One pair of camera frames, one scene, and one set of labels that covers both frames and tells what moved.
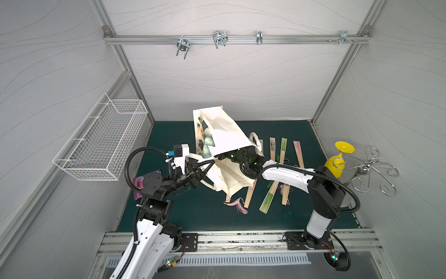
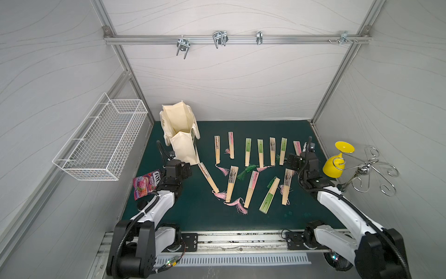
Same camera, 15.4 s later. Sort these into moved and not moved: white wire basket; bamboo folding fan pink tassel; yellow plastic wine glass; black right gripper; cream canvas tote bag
Moved: cream canvas tote bag; black right gripper
Not moved: white wire basket; yellow plastic wine glass; bamboo folding fan pink tassel
